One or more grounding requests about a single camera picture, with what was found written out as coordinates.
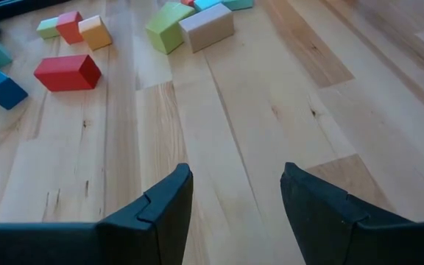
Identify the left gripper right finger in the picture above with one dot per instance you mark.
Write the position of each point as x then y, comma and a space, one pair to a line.
344, 235

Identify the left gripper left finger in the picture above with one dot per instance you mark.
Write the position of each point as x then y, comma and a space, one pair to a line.
142, 232

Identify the blue wooden block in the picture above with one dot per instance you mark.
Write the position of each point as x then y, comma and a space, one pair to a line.
2, 90

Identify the small orange wooden cube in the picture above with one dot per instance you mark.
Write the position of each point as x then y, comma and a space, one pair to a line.
95, 34

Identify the beige wooden block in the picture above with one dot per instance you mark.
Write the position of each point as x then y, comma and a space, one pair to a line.
206, 27

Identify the small red wooden cube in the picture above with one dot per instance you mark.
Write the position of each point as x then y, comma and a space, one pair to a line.
69, 27
188, 2

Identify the long teal wooden block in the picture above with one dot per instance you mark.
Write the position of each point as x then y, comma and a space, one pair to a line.
238, 3

